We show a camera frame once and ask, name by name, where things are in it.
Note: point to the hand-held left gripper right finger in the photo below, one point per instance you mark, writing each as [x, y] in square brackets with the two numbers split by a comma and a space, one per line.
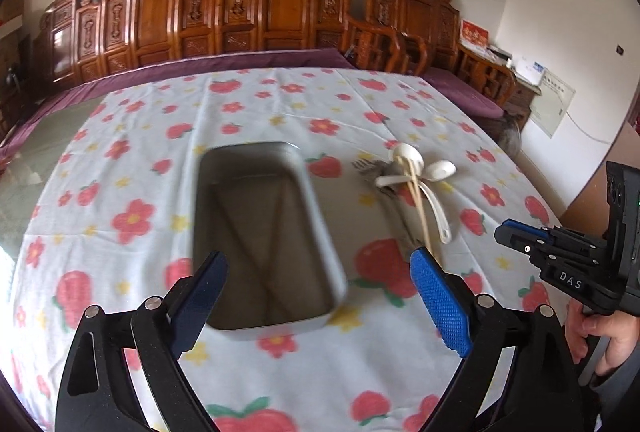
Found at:
[440, 302]

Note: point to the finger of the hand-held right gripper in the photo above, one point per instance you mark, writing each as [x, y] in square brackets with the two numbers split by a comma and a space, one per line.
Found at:
[530, 229]
[520, 246]

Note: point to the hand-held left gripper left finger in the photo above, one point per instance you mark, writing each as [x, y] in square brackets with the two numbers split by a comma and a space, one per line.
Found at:
[200, 302]

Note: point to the rectangular metal tray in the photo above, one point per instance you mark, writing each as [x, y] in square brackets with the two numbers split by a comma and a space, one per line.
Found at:
[260, 232]

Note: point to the small white soup spoon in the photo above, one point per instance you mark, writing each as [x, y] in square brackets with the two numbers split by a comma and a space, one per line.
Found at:
[442, 169]

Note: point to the large white serving spoon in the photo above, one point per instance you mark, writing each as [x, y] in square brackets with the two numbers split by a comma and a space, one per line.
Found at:
[400, 157]

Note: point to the metal fork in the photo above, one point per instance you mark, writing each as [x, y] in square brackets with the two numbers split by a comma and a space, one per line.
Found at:
[362, 166]

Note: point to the person's right forearm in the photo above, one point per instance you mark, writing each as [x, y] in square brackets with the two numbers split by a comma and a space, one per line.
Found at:
[622, 402]

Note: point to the person's right hand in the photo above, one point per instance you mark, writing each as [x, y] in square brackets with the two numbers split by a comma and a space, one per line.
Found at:
[620, 337]

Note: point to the wooden door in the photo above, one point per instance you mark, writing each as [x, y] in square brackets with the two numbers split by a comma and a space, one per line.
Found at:
[600, 182]

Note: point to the white and blue box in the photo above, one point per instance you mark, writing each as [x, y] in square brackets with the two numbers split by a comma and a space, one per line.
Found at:
[530, 71]

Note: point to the strawberry flower print tablecloth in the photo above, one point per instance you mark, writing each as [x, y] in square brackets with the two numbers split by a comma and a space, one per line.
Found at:
[150, 137]

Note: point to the red calendar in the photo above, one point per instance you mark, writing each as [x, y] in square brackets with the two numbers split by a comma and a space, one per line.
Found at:
[474, 33]

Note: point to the wooden dining chair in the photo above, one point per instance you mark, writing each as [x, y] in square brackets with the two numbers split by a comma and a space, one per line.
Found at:
[372, 44]
[415, 54]

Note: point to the purple table cover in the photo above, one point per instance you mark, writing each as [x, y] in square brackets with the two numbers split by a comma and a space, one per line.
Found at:
[150, 74]

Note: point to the carved wooden armchair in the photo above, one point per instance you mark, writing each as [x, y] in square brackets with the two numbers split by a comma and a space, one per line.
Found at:
[415, 12]

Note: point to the long carved wooden sofa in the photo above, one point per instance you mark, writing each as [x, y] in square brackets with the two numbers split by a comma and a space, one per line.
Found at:
[220, 7]

